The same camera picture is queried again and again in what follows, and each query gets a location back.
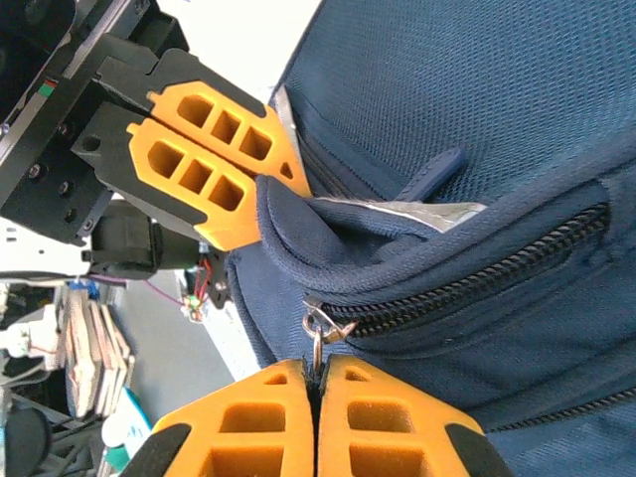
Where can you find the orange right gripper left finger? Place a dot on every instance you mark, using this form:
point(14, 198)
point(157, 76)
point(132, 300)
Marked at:
point(199, 447)

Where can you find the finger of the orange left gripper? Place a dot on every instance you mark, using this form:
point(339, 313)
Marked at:
point(283, 149)
point(238, 223)

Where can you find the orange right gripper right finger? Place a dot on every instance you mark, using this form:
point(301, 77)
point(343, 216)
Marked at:
point(432, 442)

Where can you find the navy blue backpack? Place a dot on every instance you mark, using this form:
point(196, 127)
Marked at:
point(472, 149)

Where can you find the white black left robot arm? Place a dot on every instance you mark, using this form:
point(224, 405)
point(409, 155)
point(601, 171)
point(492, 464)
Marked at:
point(124, 243)

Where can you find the stack of books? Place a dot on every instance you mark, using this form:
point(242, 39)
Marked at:
point(99, 358)

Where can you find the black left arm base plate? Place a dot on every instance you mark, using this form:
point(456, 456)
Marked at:
point(218, 283)

